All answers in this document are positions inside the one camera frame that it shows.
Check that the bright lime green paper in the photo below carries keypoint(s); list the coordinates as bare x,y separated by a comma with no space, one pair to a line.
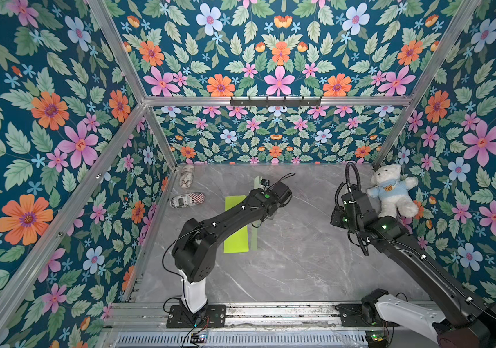
239,241

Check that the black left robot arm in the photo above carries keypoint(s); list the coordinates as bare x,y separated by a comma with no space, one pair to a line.
195,250

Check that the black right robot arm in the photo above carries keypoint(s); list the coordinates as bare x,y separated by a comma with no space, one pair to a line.
462,319

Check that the white teddy bear blue shirt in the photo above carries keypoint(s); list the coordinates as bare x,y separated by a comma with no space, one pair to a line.
393,192

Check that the right small circuit board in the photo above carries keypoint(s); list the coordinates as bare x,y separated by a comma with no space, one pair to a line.
376,340

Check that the small circuit board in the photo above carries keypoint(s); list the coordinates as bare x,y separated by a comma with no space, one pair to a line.
376,340
198,339

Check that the left small circuit board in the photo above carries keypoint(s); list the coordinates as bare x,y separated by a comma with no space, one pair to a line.
198,339

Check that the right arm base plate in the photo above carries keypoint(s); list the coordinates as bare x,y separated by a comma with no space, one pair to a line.
351,316

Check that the black hook rail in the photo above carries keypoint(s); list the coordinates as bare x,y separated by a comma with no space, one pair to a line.
261,102

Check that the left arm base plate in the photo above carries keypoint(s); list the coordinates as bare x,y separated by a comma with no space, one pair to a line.
210,316

